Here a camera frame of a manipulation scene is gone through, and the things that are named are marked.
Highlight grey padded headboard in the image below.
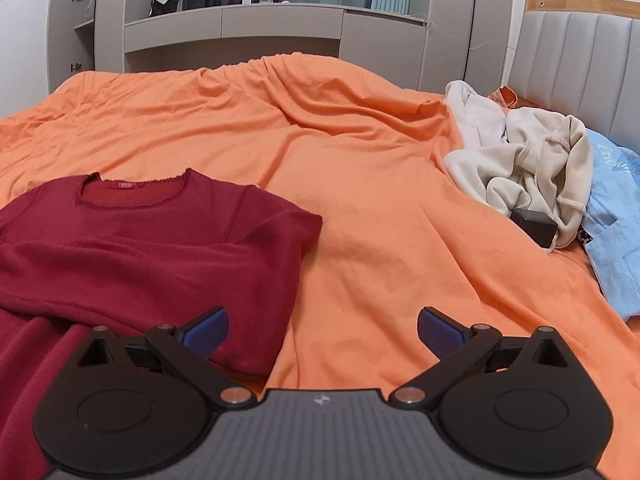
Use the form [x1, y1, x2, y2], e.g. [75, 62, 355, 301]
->
[501, 0, 640, 157]

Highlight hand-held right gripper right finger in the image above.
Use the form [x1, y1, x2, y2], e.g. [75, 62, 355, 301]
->
[387, 306, 568, 409]

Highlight black box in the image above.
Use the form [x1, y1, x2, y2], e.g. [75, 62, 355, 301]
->
[509, 207, 559, 250]

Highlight orange bed blanket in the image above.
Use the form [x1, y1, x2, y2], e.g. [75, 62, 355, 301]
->
[0, 52, 640, 480]

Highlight white crumpled garment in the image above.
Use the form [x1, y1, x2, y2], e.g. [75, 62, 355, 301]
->
[443, 80, 509, 183]

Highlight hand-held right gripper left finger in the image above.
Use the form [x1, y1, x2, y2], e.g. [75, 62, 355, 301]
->
[75, 306, 257, 409]

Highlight cream hooded garment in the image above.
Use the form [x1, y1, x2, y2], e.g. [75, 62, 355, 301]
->
[482, 107, 594, 252]

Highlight light blue printed cloth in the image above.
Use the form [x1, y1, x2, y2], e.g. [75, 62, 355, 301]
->
[579, 127, 640, 322]

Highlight salmon cloth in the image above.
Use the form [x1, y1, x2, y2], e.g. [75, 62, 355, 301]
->
[487, 86, 519, 110]

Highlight dark red shirt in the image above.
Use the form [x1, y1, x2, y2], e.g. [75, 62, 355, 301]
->
[0, 167, 323, 463]

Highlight grey wall cabinet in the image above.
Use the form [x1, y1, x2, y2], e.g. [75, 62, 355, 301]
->
[47, 0, 517, 96]

